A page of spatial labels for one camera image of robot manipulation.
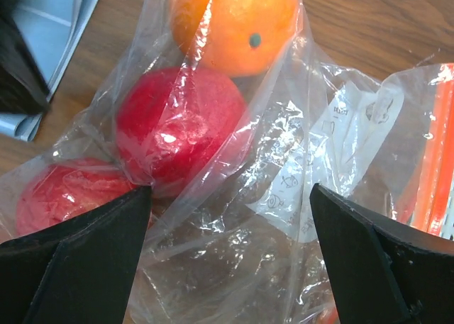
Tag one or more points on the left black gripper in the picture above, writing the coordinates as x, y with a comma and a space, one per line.
23, 88

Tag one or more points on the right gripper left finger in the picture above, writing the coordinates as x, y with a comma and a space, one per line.
80, 270

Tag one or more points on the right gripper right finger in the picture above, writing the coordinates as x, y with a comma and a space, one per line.
380, 270

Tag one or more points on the red fake apple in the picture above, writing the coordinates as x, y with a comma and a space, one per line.
67, 189

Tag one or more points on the small red fake fruit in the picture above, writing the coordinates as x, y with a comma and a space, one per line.
171, 124

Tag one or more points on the clear zip top bag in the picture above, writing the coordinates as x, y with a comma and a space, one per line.
239, 244

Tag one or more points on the orange fake fruit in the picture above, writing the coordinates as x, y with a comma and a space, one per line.
237, 37

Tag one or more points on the blue checkered cloth mat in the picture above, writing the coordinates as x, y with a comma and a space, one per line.
52, 30

